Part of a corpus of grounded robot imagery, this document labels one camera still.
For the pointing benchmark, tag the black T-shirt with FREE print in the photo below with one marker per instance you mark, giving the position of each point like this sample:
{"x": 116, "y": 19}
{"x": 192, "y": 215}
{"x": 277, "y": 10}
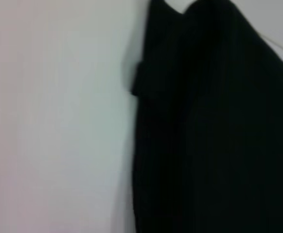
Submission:
{"x": 217, "y": 133}

